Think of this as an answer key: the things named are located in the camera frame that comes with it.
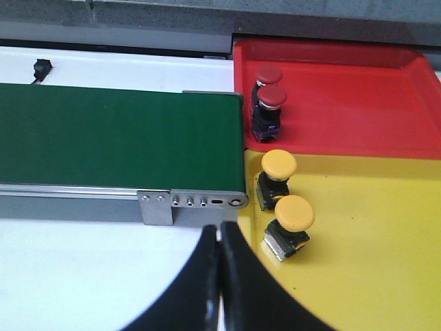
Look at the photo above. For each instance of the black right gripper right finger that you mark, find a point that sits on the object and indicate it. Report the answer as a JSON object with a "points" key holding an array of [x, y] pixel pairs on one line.
{"points": [[252, 298]]}

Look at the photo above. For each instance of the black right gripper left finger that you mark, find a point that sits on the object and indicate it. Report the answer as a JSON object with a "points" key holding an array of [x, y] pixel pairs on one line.
{"points": [[191, 301]]}

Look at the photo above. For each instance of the yellow mushroom push button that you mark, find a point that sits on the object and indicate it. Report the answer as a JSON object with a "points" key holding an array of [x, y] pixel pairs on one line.
{"points": [[277, 168], [286, 234]]}

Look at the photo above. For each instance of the dark red push button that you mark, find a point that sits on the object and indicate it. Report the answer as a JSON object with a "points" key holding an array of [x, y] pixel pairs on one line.
{"points": [[266, 114]]}

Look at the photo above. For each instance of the red mushroom push button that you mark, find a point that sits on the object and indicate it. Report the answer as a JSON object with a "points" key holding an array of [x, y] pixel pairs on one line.
{"points": [[266, 74]]}

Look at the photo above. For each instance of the yellow plastic tray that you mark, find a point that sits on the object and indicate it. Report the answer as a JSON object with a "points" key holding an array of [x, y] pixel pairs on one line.
{"points": [[373, 258]]}

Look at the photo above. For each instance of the green conveyor belt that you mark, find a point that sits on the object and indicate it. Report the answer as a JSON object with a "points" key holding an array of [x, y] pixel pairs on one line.
{"points": [[107, 138]]}

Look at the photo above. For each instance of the red plastic bin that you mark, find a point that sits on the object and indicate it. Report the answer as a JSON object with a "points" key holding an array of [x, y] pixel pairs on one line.
{"points": [[346, 98]]}

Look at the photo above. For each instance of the left steel counter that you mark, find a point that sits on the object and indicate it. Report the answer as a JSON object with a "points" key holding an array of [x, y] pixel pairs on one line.
{"points": [[193, 26]]}

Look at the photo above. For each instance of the steel counter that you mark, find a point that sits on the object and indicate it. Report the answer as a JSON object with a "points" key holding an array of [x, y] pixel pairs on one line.
{"points": [[402, 22], [193, 26]]}

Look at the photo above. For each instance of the small black object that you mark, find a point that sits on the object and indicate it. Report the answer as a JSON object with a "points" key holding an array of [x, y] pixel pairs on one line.
{"points": [[42, 68]]}

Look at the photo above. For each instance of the right steel counter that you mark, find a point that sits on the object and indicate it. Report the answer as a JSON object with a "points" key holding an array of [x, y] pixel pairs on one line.
{"points": [[402, 22]]}

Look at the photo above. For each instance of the steel conveyor end bracket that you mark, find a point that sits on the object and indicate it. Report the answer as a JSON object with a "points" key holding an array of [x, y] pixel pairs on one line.
{"points": [[190, 208]]}

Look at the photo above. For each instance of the aluminium conveyor side rail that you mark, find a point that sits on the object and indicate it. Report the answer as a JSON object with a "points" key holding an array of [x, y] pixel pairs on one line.
{"points": [[71, 192]]}

